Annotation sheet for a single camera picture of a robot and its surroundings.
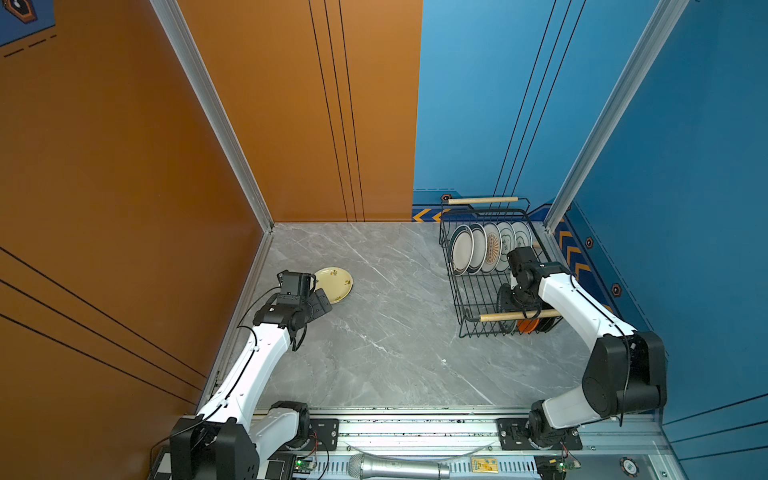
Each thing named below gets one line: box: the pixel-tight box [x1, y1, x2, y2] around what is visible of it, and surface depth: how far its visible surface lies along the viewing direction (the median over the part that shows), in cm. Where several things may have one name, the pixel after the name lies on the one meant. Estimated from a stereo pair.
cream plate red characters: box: [315, 266, 354, 304], surface depth 104 cm
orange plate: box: [517, 319, 540, 334], surface depth 84 cm
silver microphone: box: [348, 454, 451, 480], surface depth 68 cm
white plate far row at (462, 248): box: [450, 224, 475, 277], surface depth 107 cm
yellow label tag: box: [471, 457, 499, 473], surface depth 70 cm
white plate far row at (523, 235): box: [511, 221, 533, 248], surface depth 104 cm
